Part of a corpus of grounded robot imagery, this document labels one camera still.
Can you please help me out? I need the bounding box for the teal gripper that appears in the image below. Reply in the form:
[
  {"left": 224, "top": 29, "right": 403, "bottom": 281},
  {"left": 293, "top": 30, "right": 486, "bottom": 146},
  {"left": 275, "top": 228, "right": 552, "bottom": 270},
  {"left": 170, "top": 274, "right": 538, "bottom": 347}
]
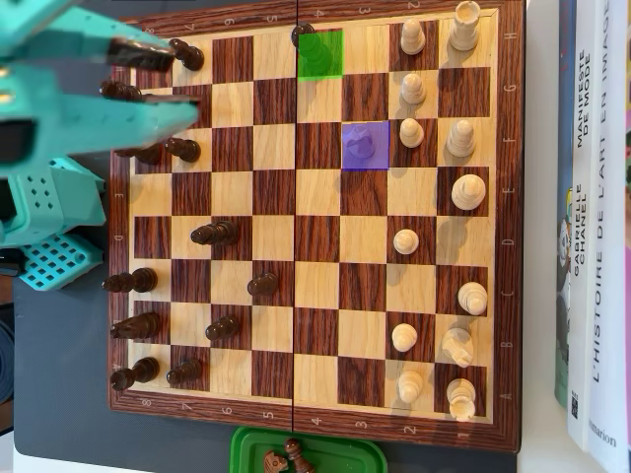
[{"left": 0, "top": 0, "right": 202, "bottom": 179}]

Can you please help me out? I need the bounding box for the dark brown queen chess piece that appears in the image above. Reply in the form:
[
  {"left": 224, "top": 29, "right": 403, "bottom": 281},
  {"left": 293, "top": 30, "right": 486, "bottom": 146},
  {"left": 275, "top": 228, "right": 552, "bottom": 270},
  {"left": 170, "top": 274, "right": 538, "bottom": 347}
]
[{"left": 291, "top": 22, "right": 337, "bottom": 76}]

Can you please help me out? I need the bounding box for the cream knight chess piece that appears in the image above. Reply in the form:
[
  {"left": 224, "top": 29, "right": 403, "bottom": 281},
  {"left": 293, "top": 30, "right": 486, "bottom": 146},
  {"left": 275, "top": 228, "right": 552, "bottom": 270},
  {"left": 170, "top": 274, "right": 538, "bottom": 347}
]
[
  {"left": 441, "top": 327, "right": 475, "bottom": 369},
  {"left": 343, "top": 124, "right": 377, "bottom": 160}
]

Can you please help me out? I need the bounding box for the dark brown king chess piece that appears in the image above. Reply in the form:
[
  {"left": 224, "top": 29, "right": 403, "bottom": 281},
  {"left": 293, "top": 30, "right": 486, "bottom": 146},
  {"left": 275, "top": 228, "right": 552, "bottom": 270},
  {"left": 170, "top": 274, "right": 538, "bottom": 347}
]
[{"left": 100, "top": 80, "right": 147, "bottom": 103}]

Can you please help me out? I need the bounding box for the dark brown pawn chess piece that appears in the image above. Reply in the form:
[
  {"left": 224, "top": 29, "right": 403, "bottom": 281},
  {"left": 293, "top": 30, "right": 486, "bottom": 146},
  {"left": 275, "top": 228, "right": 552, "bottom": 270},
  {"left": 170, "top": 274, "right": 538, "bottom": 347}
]
[
  {"left": 284, "top": 438, "right": 316, "bottom": 473},
  {"left": 167, "top": 37, "right": 206, "bottom": 72},
  {"left": 164, "top": 137, "right": 202, "bottom": 164},
  {"left": 166, "top": 358, "right": 204, "bottom": 387},
  {"left": 204, "top": 314, "right": 242, "bottom": 342},
  {"left": 246, "top": 272, "right": 280, "bottom": 299}
]

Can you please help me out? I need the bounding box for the dark brown rook chess piece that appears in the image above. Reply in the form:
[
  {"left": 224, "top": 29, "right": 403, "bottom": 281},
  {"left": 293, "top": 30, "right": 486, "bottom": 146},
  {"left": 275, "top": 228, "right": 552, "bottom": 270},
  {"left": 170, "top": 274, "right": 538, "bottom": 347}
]
[
  {"left": 115, "top": 143, "right": 164, "bottom": 167},
  {"left": 109, "top": 356, "right": 162, "bottom": 393}
]

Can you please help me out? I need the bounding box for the dark brown bishop chess piece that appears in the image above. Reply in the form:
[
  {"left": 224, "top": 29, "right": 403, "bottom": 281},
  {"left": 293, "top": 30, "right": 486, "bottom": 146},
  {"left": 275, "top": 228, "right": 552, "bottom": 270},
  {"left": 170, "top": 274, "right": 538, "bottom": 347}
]
[{"left": 102, "top": 267, "right": 159, "bottom": 295}]

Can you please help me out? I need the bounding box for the dark brown knight chess piece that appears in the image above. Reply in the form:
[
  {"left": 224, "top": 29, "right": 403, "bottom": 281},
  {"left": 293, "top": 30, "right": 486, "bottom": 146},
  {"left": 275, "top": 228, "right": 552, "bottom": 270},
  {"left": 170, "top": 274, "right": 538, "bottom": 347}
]
[
  {"left": 262, "top": 448, "right": 290, "bottom": 473},
  {"left": 108, "top": 311, "right": 163, "bottom": 341}
]

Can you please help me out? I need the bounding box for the cream pawn chess piece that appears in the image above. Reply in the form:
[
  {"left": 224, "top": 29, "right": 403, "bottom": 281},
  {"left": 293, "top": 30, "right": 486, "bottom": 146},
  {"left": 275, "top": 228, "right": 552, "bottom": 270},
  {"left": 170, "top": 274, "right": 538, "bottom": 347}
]
[
  {"left": 399, "top": 72, "right": 428, "bottom": 105},
  {"left": 392, "top": 228, "right": 420, "bottom": 256},
  {"left": 390, "top": 322, "right": 419, "bottom": 353},
  {"left": 399, "top": 18, "right": 427, "bottom": 56},
  {"left": 398, "top": 117, "right": 426, "bottom": 150},
  {"left": 396, "top": 370, "right": 425, "bottom": 403}
]

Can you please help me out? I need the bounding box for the cream rook chess piece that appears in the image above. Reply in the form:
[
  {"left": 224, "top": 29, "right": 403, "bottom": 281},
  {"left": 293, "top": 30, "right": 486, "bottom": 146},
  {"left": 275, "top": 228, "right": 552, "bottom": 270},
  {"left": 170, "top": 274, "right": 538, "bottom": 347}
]
[
  {"left": 448, "top": 0, "right": 482, "bottom": 52},
  {"left": 446, "top": 377, "right": 477, "bottom": 423}
]

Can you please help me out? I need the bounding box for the dark pawn centre left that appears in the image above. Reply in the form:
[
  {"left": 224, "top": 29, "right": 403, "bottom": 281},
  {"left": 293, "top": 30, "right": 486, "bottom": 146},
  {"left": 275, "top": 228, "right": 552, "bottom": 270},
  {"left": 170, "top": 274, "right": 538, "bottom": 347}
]
[{"left": 189, "top": 220, "right": 242, "bottom": 247}]

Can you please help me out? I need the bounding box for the wooden chessboard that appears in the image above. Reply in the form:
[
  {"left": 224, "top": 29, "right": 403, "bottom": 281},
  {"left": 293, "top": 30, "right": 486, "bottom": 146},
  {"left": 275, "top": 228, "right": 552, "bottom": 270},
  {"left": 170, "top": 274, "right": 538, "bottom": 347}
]
[{"left": 106, "top": 0, "right": 525, "bottom": 455}]

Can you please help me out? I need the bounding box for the dark grey mat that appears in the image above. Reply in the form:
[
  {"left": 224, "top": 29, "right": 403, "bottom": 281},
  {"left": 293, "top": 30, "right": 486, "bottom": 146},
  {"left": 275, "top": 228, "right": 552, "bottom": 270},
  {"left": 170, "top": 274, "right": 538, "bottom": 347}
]
[{"left": 12, "top": 147, "right": 520, "bottom": 473}]

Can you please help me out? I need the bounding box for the dark blue rolled object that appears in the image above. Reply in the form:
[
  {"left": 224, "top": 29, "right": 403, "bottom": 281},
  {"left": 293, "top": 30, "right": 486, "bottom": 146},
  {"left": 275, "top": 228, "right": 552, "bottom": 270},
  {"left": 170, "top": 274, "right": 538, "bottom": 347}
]
[{"left": 0, "top": 319, "right": 17, "bottom": 405}]

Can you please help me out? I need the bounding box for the green plastic tray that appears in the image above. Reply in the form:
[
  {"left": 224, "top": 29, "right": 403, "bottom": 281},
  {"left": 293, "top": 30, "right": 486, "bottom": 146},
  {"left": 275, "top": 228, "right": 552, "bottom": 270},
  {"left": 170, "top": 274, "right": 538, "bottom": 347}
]
[{"left": 230, "top": 426, "right": 388, "bottom": 473}]

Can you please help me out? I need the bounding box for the illustrated blue spine book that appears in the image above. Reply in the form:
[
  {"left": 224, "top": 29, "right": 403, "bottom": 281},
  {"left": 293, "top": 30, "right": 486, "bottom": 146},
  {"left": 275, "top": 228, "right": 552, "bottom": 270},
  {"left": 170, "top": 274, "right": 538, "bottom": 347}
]
[{"left": 554, "top": 0, "right": 579, "bottom": 410}]

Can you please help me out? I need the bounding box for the white Gabrielle Chanel book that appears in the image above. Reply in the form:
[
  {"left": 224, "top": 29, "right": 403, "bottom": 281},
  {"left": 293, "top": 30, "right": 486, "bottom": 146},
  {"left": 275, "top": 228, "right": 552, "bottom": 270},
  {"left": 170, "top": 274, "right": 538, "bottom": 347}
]
[{"left": 565, "top": 0, "right": 610, "bottom": 453}]

